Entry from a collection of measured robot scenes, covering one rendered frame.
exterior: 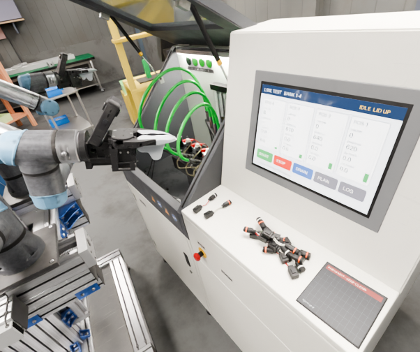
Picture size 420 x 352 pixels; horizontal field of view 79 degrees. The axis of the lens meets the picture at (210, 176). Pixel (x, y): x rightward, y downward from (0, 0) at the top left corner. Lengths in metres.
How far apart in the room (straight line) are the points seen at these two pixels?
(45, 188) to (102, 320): 1.27
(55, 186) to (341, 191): 0.73
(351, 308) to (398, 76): 0.55
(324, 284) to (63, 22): 8.08
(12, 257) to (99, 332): 0.91
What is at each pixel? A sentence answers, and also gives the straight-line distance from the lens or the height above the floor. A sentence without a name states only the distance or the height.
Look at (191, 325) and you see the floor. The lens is 1.86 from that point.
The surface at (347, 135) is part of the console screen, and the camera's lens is 0.74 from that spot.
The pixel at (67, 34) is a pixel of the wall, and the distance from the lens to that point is 8.30.
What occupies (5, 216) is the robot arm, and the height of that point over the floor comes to 1.22.
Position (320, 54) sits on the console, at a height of 1.50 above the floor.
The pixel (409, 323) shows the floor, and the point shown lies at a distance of 2.00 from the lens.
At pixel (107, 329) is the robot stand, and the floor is 0.21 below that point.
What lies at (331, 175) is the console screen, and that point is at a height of 1.21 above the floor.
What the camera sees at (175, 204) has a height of 0.95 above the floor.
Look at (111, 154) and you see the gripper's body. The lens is 0.61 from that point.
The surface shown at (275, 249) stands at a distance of 0.83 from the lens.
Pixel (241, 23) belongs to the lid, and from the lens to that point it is 0.99.
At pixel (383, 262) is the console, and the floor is 1.04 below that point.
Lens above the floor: 1.67
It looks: 36 degrees down
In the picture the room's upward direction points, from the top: 11 degrees counter-clockwise
